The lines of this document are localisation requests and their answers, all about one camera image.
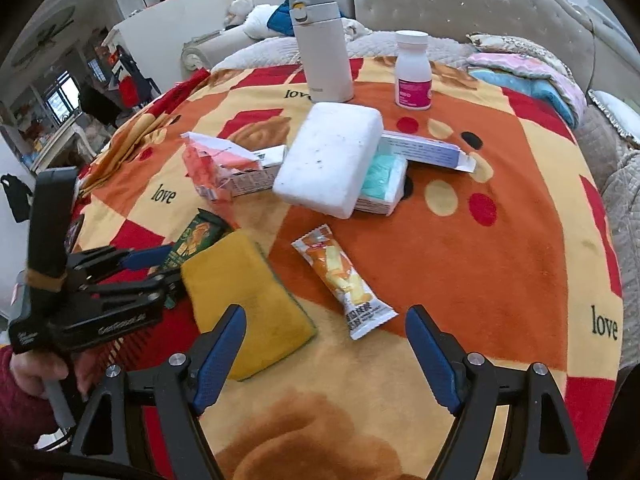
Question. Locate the dark green box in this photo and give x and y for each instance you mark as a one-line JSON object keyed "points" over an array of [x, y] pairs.
{"points": [[197, 240]]}

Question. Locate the clothes rack with clothes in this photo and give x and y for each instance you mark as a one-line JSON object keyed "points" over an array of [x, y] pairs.
{"points": [[127, 75]]}

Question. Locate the white cushion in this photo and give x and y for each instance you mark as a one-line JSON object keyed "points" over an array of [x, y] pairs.
{"points": [[257, 22]]}

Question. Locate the person's left hand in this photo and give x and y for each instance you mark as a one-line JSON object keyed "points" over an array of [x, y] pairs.
{"points": [[35, 370]]}

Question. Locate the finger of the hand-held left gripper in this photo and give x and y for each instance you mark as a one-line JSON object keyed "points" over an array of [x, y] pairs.
{"points": [[150, 287], [145, 258]]}

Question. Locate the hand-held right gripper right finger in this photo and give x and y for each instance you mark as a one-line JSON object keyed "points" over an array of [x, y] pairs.
{"points": [[430, 360]]}

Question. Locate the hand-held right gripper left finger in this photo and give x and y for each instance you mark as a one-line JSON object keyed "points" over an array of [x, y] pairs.
{"points": [[220, 355]]}

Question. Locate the white barcode box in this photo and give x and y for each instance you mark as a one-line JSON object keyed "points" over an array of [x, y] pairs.
{"points": [[260, 175]]}

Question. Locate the white foam block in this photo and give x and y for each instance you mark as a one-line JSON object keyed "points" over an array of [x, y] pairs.
{"points": [[325, 160]]}

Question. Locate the person's left forearm red sleeve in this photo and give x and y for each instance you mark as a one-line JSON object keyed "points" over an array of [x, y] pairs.
{"points": [[20, 410]]}

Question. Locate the folded pink blue blanket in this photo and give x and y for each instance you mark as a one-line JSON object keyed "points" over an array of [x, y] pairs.
{"points": [[525, 75]]}

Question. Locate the white crumpled cloth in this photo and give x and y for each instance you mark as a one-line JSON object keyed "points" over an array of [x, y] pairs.
{"points": [[357, 30]]}

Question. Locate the white cabinet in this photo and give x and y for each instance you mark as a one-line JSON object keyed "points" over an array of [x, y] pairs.
{"points": [[165, 30]]}

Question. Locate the orange snack packet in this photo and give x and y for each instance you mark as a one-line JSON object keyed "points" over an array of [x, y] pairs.
{"points": [[335, 270]]}

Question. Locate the black hanging bag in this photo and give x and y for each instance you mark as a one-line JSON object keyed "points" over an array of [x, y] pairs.
{"points": [[15, 197]]}

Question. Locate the pink plastic bag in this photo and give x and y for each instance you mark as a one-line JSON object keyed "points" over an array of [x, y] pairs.
{"points": [[205, 165]]}

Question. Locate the beige plush toy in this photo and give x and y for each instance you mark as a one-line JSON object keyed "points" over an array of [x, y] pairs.
{"points": [[240, 7]]}

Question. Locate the teal tissue pack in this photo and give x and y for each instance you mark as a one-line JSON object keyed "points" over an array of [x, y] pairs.
{"points": [[382, 175]]}

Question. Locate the blue white medicine box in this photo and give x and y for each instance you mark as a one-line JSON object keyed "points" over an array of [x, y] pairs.
{"points": [[425, 147]]}

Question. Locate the white pill bottle pink label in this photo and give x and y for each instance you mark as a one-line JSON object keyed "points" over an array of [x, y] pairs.
{"points": [[412, 70]]}

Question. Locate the blue padded jacket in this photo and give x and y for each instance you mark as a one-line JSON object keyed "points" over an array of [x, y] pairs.
{"points": [[280, 22]]}

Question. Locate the orange red printed blanket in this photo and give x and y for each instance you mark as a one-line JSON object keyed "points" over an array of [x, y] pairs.
{"points": [[450, 260]]}

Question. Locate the yellow sponge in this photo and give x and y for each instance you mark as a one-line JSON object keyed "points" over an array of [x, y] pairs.
{"points": [[240, 280]]}

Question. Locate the white pillow silver trim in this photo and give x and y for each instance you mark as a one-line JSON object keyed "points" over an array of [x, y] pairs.
{"points": [[612, 110]]}

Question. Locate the white thermos bottle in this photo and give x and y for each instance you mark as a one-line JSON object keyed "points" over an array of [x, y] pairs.
{"points": [[322, 55]]}

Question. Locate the beige tufted sofa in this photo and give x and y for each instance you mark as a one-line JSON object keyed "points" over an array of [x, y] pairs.
{"points": [[450, 0]]}

